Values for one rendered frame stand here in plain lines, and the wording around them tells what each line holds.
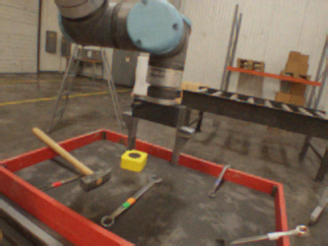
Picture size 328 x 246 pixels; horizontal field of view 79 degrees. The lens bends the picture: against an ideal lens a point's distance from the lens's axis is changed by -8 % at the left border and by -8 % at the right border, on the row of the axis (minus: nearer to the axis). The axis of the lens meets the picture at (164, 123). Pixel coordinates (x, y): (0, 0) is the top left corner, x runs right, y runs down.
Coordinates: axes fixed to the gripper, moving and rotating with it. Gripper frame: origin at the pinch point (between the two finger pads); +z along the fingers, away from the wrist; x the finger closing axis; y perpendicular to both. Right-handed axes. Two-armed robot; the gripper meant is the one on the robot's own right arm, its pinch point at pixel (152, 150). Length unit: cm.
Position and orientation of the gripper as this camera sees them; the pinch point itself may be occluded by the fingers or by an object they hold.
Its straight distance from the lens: 58.2
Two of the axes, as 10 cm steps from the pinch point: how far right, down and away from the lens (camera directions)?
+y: -4.1, 1.6, -9.0
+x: 9.0, 2.4, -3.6
